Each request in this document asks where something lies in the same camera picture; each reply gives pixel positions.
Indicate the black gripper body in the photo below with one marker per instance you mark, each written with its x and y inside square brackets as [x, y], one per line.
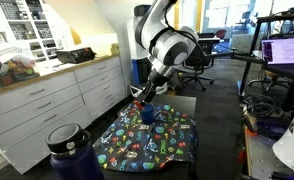
[156, 80]

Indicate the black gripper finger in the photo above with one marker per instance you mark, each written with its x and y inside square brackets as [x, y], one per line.
[147, 92]
[153, 95]

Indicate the white marker with red cap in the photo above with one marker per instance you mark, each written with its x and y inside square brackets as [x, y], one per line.
[139, 105]

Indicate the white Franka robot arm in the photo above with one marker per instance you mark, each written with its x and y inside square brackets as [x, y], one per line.
[173, 50]

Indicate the blue plastic cup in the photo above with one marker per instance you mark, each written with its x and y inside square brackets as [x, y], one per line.
[148, 115]

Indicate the dark apron with colourful print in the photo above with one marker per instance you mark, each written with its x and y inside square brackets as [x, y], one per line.
[147, 143]

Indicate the black office chair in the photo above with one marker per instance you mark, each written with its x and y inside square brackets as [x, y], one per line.
[195, 60]
[265, 81]

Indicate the red chair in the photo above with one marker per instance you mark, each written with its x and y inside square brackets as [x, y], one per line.
[221, 33]

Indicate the black tool chest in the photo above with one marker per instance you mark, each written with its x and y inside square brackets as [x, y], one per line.
[75, 55]

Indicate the white drawer cabinet wooden top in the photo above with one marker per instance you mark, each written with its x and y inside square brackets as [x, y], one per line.
[53, 100]

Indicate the dark blue water bottle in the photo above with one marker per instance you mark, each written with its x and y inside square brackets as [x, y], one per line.
[75, 156]

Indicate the black electronics box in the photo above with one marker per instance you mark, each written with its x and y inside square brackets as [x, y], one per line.
[270, 128]

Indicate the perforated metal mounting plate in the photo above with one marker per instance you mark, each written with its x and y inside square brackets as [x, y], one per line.
[262, 156]

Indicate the purple-screen monitor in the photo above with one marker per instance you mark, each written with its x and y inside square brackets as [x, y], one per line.
[285, 50]

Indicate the clear bin of colourful toys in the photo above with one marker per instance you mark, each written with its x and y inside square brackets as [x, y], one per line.
[12, 71]

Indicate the white storage shelf unit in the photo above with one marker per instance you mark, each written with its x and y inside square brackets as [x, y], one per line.
[20, 31]

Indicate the black desk frame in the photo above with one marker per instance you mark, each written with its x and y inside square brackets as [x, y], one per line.
[247, 59]

